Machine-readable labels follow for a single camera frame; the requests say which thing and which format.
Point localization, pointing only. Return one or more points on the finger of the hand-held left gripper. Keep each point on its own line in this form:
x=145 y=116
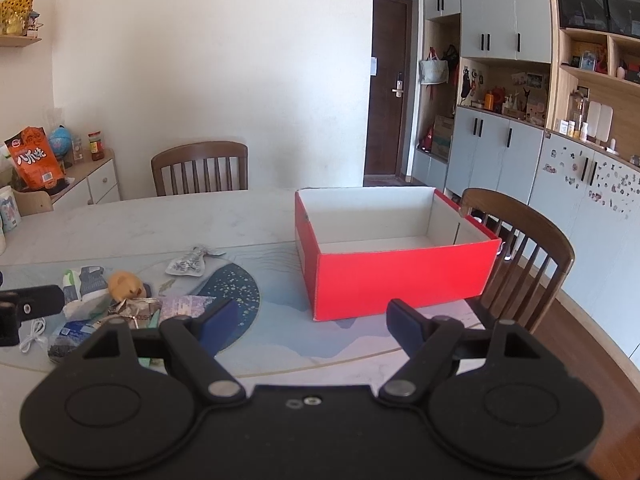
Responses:
x=42 y=300

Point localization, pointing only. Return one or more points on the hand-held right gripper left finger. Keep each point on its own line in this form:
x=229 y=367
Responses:
x=220 y=327

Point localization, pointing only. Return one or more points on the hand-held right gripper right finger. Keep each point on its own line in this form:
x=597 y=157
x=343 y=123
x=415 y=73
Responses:
x=406 y=332

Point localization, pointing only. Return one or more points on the pink printed packet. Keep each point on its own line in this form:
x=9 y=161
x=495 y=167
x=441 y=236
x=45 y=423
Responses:
x=185 y=305

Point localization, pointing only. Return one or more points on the clear packet of black seeds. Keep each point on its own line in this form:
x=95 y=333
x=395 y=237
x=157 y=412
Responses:
x=62 y=346

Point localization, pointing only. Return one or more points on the red cardboard box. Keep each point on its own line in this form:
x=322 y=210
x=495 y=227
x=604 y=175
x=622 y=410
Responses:
x=400 y=280

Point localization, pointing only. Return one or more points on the marble desktop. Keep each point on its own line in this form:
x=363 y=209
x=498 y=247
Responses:
x=125 y=225

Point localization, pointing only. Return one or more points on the white and green packet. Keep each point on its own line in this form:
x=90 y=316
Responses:
x=85 y=285

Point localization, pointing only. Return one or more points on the silver snack packet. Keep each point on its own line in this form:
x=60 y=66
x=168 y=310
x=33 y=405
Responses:
x=187 y=265

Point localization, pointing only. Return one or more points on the yellow plush toy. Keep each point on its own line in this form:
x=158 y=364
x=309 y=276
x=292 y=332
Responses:
x=122 y=285

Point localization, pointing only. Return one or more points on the bunch of keys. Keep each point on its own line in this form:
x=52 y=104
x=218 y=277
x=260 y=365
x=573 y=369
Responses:
x=135 y=307

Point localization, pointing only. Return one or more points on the printed white cup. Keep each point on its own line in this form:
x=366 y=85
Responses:
x=7 y=210

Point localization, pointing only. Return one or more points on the white sideboard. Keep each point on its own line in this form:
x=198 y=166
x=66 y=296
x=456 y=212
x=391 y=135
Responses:
x=85 y=182

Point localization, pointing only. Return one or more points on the orange snack bag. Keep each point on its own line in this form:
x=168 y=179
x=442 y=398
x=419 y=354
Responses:
x=35 y=157

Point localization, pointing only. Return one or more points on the blue globe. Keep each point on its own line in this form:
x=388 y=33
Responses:
x=62 y=142

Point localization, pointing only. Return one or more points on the jar with red lid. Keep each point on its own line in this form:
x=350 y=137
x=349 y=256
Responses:
x=95 y=146

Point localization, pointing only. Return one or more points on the wooden chair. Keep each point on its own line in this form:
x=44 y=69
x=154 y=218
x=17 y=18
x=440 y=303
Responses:
x=200 y=151
x=550 y=255

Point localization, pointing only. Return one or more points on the red bag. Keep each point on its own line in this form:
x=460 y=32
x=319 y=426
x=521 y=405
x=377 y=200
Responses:
x=428 y=141

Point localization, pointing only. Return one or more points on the brown cardboard box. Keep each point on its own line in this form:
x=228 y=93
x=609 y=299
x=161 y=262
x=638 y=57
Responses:
x=442 y=135

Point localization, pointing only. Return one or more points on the hanging tote bag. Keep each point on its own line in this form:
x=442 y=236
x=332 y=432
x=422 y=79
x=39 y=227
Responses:
x=433 y=71

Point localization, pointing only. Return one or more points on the white bottle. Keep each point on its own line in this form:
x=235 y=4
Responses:
x=583 y=132

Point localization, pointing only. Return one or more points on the white rounded panel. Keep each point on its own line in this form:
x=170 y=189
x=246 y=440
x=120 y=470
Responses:
x=592 y=120
x=606 y=122

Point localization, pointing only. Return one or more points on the golden ornament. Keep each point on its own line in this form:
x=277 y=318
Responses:
x=15 y=10

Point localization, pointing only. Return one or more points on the brown door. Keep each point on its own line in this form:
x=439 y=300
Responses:
x=387 y=35

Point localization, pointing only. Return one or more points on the wooden wall shelf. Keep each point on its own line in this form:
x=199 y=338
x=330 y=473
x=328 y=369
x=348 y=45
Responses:
x=17 y=41

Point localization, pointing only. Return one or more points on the grey and wood cabinet wall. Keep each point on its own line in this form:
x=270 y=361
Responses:
x=500 y=10

